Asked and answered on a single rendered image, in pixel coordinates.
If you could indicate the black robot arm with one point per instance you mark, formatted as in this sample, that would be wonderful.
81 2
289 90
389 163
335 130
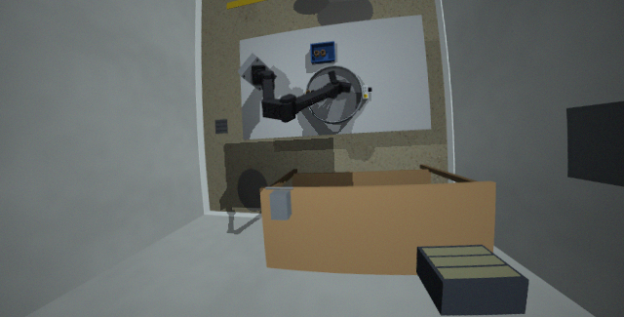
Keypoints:
289 105

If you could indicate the blue crate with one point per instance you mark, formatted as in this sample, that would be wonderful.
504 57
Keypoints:
328 47

